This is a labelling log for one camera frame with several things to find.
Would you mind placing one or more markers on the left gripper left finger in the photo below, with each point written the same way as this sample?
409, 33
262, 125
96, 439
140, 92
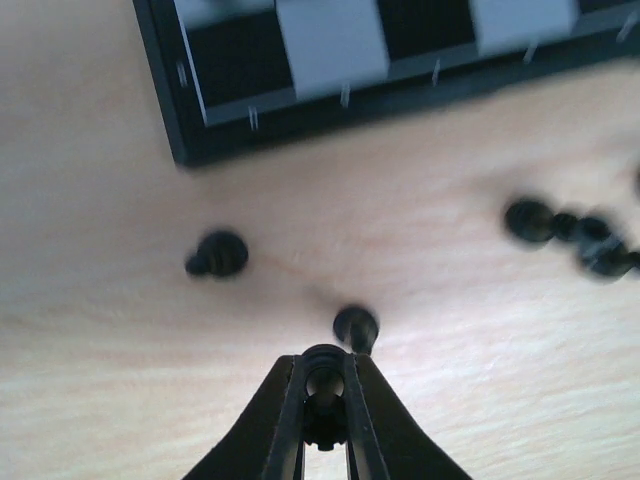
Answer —
266, 440

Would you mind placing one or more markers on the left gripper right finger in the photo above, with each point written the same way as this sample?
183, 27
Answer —
383, 439

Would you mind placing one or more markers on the black pawn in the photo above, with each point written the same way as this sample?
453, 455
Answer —
599, 249
220, 254
357, 327
529, 221
325, 421

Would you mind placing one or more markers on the black white chess board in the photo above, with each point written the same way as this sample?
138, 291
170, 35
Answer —
237, 75

